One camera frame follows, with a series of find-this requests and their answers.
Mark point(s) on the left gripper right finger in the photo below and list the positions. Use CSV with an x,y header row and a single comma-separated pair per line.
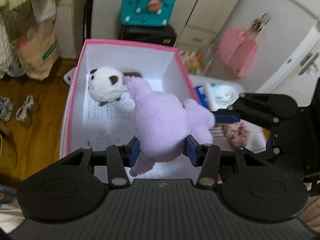
x,y
206,156

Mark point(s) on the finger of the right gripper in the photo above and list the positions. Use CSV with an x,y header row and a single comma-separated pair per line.
x,y
226,118

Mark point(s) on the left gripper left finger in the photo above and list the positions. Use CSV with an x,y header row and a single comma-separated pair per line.
x,y
118,157

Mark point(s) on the pink floral cloth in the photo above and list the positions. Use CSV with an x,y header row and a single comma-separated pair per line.
x,y
238,134

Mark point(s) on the white soft cotton tissue pack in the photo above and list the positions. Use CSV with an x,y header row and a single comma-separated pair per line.
x,y
220,95

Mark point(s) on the blue wet wipes pack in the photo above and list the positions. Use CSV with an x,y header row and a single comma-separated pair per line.
x,y
202,96

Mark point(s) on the purple plush toy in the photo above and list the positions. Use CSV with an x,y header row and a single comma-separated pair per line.
x,y
162,123

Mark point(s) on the white brown plush ball toy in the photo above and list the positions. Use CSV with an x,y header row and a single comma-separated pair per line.
x,y
105,85

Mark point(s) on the pink cardboard storage box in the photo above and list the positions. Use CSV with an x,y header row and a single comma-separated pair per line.
x,y
86,123

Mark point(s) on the white door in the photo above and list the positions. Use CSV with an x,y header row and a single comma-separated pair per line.
x,y
286,80

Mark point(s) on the pink hanging shopping bag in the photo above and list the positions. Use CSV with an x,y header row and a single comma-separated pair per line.
x,y
239,47

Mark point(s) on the black suitcase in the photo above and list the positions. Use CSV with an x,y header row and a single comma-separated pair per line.
x,y
165,36

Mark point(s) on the brown white slipper pair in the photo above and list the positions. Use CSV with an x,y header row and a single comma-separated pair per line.
x,y
22,113

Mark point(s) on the teal felt handbag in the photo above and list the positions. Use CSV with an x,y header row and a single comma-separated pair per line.
x,y
150,13

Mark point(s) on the brown paper bag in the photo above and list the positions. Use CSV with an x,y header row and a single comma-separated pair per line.
x,y
37,50

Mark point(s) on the light wooden cabinet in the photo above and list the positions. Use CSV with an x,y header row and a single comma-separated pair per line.
x,y
68,27

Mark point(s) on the cream fluffy cardigan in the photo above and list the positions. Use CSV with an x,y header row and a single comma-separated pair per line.
x,y
17,16

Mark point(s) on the silver door handle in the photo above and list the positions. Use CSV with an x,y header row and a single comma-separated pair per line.
x,y
310,63

